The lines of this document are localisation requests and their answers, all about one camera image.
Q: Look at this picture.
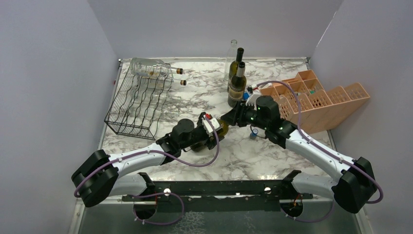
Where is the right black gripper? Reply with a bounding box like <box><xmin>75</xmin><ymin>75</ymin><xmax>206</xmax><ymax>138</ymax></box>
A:
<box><xmin>221</xmin><ymin>99</ymin><xmax>269</xmax><ymax>130</ymax></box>

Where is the wine bottle silver foil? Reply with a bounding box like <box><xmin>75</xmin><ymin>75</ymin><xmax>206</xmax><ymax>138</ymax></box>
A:
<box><xmin>190</xmin><ymin>118</ymin><xmax>228</xmax><ymax>152</ymax></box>
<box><xmin>227</xmin><ymin>61</ymin><xmax>246</xmax><ymax>107</ymax></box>

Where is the dark green wine bottle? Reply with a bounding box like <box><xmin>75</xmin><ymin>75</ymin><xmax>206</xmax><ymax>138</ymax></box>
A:
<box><xmin>227</xmin><ymin>47</ymin><xmax>244</xmax><ymax>91</ymax></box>

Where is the clear glass bottle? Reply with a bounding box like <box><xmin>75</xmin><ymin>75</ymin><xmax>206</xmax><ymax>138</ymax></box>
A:
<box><xmin>224</xmin><ymin>39</ymin><xmax>238</xmax><ymax>81</ymax></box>

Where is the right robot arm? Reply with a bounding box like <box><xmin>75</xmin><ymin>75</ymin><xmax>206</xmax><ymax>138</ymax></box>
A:
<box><xmin>221</xmin><ymin>96</ymin><xmax>380</xmax><ymax>214</ymax></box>

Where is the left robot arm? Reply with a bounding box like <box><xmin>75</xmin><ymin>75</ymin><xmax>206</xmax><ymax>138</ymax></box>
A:
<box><xmin>71</xmin><ymin>112</ymin><xmax>226</xmax><ymax>207</ymax></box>

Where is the bottle with brown cap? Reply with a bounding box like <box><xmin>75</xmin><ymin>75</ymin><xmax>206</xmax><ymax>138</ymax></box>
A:
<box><xmin>170</xmin><ymin>67</ymin><xmax>184</xmax><ymax>75</ymax></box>

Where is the clear bottle in rack top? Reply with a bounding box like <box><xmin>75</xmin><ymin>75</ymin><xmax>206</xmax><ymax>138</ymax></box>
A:
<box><xmin>130</xmin><ymin>58</ymin><xmax>171</xmax><ymax>78</ymax></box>

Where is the blue small cylinder can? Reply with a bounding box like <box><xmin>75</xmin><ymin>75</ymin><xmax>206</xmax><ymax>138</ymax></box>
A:
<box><xmin>249</xmin><ymin>128</ymin><xmax>259</xmax><ymax>139</ymax></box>

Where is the pink plastic organizer basket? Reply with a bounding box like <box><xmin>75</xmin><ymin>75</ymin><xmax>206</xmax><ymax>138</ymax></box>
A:
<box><xmin>259</xmin><ymin>70</ymin><xmax>370</xmax><ymax>134</ymax></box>

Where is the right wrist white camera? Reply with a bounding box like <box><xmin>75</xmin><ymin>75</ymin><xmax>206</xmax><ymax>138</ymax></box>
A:
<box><xmin>246</xmin><ymin>84</ymin><xmax>262</xmax><ymax>105</ymax></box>

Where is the wrist white camera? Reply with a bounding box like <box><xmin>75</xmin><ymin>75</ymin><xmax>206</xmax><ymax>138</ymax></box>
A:
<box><xmin>201</xmin><ymin>114</ymin><xmax>222</xmax><ymax>137</ymax></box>
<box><xmin>246</xmin><ymin>84</ymin><xmax>262</xmax><ymax>105</ymax></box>

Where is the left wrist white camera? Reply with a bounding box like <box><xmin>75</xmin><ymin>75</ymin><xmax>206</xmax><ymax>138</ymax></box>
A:
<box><xmin>201</xmin><ymin>114</ymin><xmax>222</xmax><ymax>137</ymax></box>

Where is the black wire wine rack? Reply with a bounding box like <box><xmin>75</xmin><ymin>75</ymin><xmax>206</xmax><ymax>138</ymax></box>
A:
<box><xmin>104</xmin><ymin>63</ymin><xmax>174</xmax><ymax>140</ymax></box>

